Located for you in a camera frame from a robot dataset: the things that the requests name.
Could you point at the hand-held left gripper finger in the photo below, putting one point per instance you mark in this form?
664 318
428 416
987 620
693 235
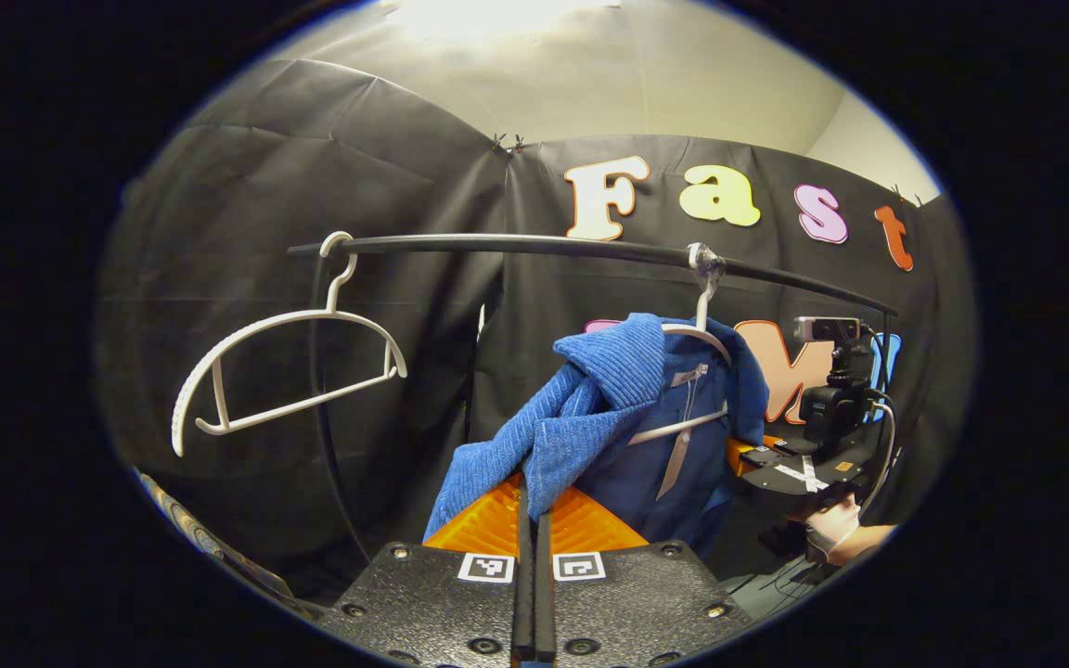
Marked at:
545 603
523 603

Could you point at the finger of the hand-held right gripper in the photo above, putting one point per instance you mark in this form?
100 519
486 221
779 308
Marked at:
739 456

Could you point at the patterned laundry hamper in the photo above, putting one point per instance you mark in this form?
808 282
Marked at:
210 547

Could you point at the white hanger with taped hook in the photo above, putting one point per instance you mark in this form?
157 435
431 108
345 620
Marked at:
706 301

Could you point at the plain white plastic hanger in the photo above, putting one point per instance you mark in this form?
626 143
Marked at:
312 399

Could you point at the black backdrop cloth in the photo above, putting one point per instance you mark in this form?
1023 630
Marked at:
265 186

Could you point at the ceiling light panel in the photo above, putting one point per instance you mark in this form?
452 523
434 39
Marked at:
507 14

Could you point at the black clothes rail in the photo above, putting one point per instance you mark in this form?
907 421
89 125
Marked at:
497 243

